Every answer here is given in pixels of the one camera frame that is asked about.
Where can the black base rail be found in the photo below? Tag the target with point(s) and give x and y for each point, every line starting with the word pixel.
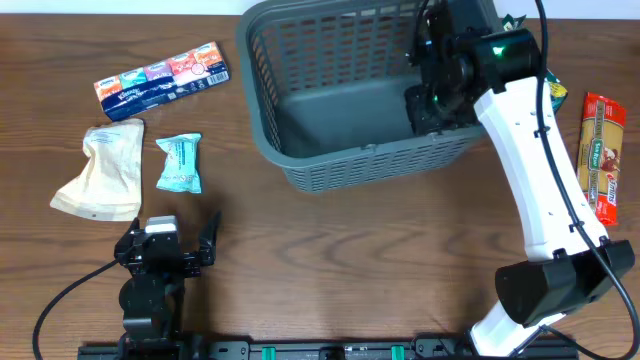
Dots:
pixel 422 347

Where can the green Nescafe coffee bag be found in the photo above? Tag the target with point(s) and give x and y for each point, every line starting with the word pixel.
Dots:
pixel 558 93

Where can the beige paper pouch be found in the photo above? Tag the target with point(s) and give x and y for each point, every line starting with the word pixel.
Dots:
pixel 109 188

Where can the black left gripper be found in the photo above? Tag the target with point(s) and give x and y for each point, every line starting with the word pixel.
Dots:
pixel 128 248

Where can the grey plastic basket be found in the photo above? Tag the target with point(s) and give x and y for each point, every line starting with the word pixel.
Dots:
pixel 324 82

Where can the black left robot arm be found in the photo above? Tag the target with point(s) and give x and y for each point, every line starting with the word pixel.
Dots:
pixel 152 299

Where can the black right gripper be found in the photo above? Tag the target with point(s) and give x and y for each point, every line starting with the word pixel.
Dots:
pixel 419 122

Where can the red spaghetti packet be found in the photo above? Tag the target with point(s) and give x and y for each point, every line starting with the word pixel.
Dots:
pixel 599 155

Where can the light blue snack packet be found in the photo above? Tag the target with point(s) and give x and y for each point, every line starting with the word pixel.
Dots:
pixel 180 173

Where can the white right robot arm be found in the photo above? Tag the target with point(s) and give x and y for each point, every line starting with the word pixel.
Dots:
pixel 571 260

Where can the Kleenex tissue multipack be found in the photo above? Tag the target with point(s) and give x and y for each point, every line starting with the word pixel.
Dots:
pixel 135 91

